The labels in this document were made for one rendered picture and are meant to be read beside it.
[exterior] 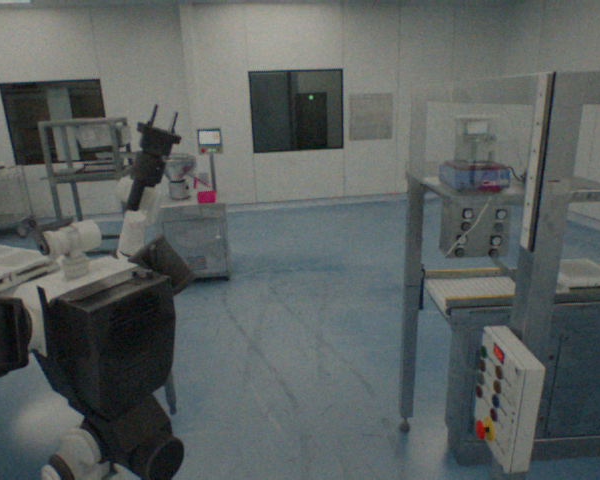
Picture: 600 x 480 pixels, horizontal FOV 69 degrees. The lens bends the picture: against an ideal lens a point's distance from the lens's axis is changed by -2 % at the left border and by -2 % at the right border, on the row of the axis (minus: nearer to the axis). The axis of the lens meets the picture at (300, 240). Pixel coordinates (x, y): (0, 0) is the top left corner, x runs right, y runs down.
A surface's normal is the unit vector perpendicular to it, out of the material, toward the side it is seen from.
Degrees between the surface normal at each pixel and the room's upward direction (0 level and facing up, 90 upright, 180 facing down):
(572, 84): 90
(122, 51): 90
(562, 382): 90
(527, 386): 90
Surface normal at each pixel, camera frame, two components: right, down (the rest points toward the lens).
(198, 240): 0.15, 0.29
